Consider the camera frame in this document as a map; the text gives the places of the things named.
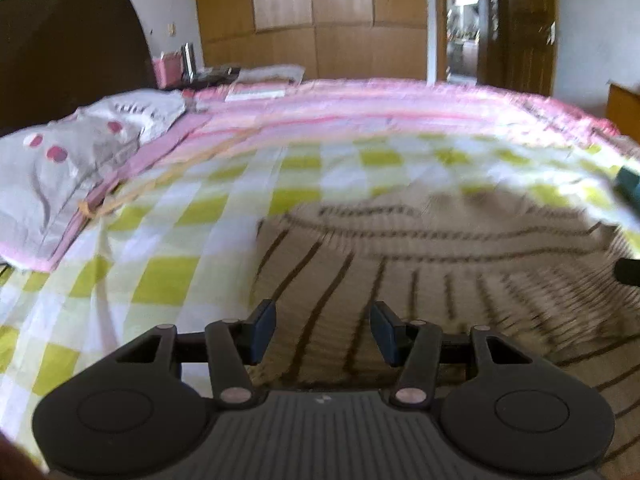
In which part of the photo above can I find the wooden side cabinet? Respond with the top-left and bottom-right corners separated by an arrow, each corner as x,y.
605,82 -> 640,141

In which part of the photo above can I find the pink striped quilt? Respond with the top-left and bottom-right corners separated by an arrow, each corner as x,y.
79,78 -> 639,218

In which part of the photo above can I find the grey cloth on nightstand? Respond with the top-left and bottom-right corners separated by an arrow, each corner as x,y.
235,64 -> 306,84

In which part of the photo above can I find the dark brown wooden door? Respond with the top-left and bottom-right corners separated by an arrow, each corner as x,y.
499,0 -> 556,96

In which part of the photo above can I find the grey pillow with pink dots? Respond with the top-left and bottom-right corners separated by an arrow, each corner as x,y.
1,89 -> 188,272

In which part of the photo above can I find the wooden wardrobe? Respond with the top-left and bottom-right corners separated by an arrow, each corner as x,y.
196,0 -> 427,79

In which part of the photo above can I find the beige brown striped knit sweater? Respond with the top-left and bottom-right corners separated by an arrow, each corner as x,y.
250,183 -> 639,479

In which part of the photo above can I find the pink storage box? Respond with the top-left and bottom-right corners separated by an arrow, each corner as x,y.
152,52 -> 182,89

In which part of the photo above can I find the dark wooden headboard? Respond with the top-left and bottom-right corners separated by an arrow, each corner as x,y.
1,0 -> 156,136

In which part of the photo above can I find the metal thermos cup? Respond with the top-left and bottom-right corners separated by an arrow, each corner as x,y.
181,42 -> 198,80

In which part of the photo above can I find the green white checkered bed sheet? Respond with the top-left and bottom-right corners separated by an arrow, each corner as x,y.
1,133 -> 639,458

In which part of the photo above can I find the white book on bed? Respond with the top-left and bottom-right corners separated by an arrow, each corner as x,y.
224,84 -> 290,102

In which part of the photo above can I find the blue knit garment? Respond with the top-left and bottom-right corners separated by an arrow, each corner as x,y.
614,166 -> 640,203

